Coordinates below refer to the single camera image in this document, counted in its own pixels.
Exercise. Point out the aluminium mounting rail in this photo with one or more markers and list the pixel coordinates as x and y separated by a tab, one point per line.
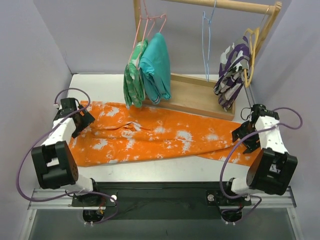
268	201

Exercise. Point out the teal trousers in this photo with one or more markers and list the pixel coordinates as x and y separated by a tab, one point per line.
156	70

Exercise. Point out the wooden clothes rack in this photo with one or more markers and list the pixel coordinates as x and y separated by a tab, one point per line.
195	95

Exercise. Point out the yellow plastic hanger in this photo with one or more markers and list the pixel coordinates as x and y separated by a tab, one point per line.
253	40

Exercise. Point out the orange tie-dye trousers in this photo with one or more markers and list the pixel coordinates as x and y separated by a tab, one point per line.
120	134

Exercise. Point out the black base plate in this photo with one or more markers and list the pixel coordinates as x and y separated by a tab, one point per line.
157	201

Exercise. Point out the purple camouflage trousers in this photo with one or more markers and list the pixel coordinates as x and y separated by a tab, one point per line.
233	63

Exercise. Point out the pink wire hanger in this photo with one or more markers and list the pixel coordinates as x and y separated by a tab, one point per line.
155	24
144	25

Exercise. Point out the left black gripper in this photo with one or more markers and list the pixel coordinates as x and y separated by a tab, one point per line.
83	120

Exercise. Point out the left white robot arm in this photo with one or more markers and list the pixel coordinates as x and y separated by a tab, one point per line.
54	163

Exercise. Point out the blue wire hanger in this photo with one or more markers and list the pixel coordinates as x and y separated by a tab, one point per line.
206	51

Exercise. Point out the green patterned trousers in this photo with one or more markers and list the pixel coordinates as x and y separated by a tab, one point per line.
133	85

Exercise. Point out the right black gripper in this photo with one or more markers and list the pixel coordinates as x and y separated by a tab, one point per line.
243	134

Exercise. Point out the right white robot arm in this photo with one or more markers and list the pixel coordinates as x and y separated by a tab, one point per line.
272	169

